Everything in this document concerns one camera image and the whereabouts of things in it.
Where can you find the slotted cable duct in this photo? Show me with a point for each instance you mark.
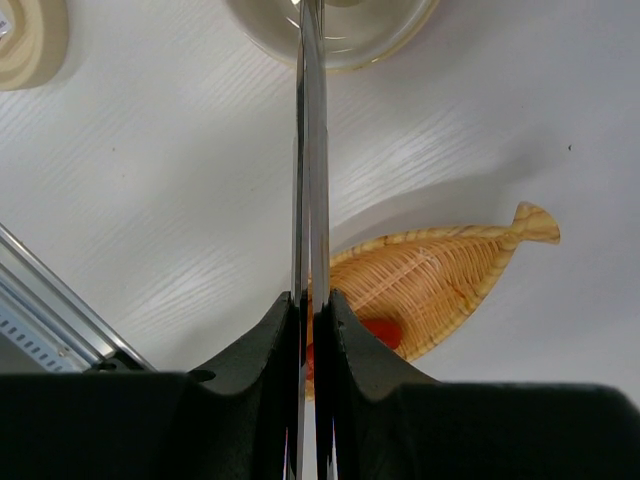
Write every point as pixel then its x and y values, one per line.
pixel 35 347

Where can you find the fish-shaped woven basket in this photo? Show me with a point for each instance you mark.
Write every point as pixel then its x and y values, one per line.
pixel 430 281

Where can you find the aluminium mounting rail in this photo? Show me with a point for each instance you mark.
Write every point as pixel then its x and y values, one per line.
pixel 55 312

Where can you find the cream lid orange handle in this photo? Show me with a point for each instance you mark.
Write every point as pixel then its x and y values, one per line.
pixel 34 41

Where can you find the pink bowl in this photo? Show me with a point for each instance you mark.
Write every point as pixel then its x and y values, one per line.
pixel 357 33

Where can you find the red sausage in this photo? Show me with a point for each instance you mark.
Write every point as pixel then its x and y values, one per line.
pixel 384 330

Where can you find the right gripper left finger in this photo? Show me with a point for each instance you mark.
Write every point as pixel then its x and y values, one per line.
pixel 226 419

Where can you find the metal tongs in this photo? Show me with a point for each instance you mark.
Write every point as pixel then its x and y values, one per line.
pixel 310 286

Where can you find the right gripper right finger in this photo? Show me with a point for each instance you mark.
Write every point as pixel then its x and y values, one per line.
pixel 378 417

